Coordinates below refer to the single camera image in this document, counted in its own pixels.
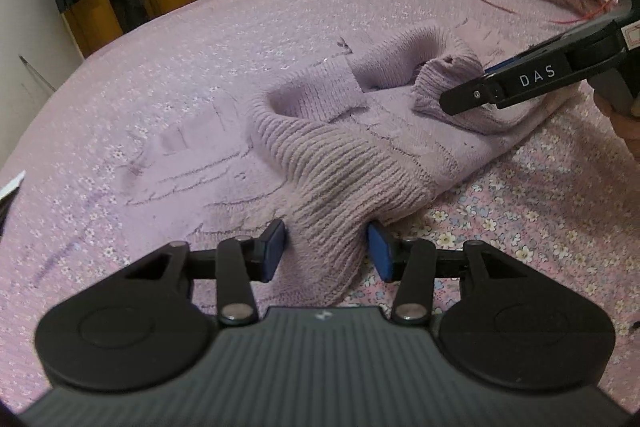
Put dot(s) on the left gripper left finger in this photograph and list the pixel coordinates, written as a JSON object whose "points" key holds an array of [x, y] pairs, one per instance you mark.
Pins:
{"points": [[233, 265]]}

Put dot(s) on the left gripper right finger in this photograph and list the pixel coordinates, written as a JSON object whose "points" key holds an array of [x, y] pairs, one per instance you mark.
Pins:
{"points": [[416, 264]]}

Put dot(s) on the lilac knitted sweater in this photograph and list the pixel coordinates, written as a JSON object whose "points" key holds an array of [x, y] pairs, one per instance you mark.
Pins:
{"points": [[328, 148]]}

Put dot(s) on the person's right hand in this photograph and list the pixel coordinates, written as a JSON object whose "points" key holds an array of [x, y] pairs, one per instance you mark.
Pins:
{"points": [[626, 128]]}

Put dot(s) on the pink floral bed sheet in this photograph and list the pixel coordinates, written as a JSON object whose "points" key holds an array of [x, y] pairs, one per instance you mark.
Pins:
{"points": [[566, 201]]}

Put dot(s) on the open picture book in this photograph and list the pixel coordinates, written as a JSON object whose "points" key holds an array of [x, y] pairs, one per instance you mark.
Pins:
{"points": [[7, 195]]}

